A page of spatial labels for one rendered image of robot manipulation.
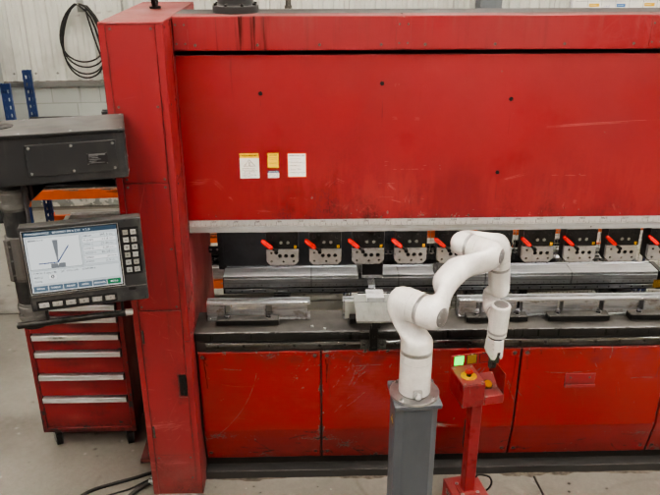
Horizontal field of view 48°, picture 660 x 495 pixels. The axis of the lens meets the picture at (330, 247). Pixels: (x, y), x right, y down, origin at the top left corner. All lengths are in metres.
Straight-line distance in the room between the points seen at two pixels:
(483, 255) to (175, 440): 1.81
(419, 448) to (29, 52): 5.75
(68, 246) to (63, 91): 4.74
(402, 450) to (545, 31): 1.80
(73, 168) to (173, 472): 1.71
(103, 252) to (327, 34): 1.26
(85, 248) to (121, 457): 1.61
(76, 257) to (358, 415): 1.62
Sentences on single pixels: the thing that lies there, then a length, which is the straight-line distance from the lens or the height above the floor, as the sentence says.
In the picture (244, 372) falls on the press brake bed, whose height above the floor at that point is 0.65.
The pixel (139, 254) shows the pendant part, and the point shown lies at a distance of 3.03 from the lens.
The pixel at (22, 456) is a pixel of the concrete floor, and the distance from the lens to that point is 4.49.
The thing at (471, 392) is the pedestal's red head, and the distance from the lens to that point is 3.39.
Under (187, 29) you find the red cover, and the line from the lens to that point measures 3.20.
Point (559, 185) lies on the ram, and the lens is 3.52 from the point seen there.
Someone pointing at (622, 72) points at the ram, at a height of 2.06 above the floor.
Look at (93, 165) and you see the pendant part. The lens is 2.93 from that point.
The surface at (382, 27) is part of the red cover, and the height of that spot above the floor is 2.25.
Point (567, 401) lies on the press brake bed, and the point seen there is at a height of 0.46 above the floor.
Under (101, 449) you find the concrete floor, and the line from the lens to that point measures 4.39.
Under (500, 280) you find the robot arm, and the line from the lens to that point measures 3.11.
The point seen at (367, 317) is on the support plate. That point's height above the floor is 1.00.
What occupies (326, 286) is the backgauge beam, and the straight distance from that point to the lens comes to 3.84.
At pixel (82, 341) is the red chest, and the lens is 4.03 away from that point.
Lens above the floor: 2.63
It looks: 23 degrees down
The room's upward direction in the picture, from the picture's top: straight up
